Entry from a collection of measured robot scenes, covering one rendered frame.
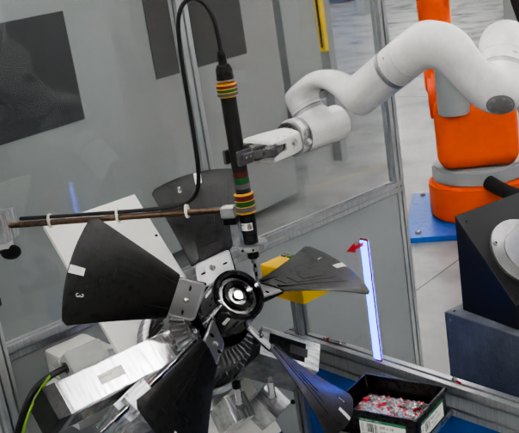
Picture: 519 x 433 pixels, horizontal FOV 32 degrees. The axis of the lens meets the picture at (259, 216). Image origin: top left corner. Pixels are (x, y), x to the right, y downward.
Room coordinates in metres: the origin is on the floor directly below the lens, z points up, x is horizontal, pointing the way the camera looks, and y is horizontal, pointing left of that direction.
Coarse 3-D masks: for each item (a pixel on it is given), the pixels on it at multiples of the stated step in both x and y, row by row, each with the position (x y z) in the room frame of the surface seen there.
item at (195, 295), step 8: (184, 280) 1.82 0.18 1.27; (192, 280) 1.83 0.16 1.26; (176, 288) 1.82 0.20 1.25; (184, 288) 1.83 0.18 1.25; (192, 288) 1.83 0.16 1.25; (200, 288) 1.83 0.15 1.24; (176, 296) 1.82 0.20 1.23; (184, 296) 1.83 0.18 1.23; (192, 296) 1.83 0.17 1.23; (200, 296) 1.83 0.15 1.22; (176, 304) 1.82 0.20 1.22; (184, 304) 1.83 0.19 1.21; (192, 304) 1.83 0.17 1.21; (168, 312) 1.82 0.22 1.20; (176, 312) 1.82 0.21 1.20; (184, 312) 1.83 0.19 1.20; (192, 312) 1.83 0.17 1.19
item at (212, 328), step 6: (210, 324) 1.77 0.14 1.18; (210, 330) 1.76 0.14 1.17; (216, 330) 1.79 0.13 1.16; (210, 336) 1.76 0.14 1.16; (216, 336) 1.78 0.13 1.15; (210, 342) 1.76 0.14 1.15; (222, 342) 1.81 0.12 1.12; (210, 348) 1.75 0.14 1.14; (216, 348) 1.78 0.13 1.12; (222, 348) 1.80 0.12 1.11; (216, 354) 1.78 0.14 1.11; (216, 360) 1.77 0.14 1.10
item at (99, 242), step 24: (96, 240) 1.80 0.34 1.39; (120, 240) 1.81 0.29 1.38; (72, 264) 1.77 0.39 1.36; (96, 264) 1.79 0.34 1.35; (120, 264) 1.80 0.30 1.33; (144, 264) 1.81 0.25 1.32; (72, 288) 1.76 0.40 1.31; (96, 288) 1.77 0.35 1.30; (120, 288) 1.79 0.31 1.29; (144, 288) 1.80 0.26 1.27; (168, 288) 1.81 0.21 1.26; (72, 312) 1.75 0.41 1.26; (96, 312) 1.77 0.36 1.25; (120, 312) 1.78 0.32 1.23; (144, 312) 1.80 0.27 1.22
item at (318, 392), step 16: (272, 352) 1.76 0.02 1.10; (288, 368) 1.74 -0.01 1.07; (304, 368) 1.84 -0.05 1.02; (304, 384) 1.73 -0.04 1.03; (320, 384) 1.79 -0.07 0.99; (320, 400) 1.71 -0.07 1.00; (336, 400) 1.77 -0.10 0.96; (352, 400) 1.83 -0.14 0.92; (320, 416) 1.67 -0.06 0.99; (336, 416) 1.71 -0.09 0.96; (336, 432) 1.66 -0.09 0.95
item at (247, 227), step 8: (224, 56) 1.90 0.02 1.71; (224, 64) 1.90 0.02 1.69; (216, 72) 1.90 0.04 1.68; (224, 72) 1.89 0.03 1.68; (232, 72) 1.90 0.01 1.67; (224, 80) 1.89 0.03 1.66; (240, 216) 1.90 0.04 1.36; (248, 216) 1.89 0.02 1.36; (248, 224) 1.89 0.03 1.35; (256, 224) 1.91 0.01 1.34; (248, 232) 1.89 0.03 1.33; (256, 232) 1.90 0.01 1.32; (248, 240) 1.89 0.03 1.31; (256, 240) 1.90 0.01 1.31; (248, 256) 1.90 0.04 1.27; (256, 256) 1.90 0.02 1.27
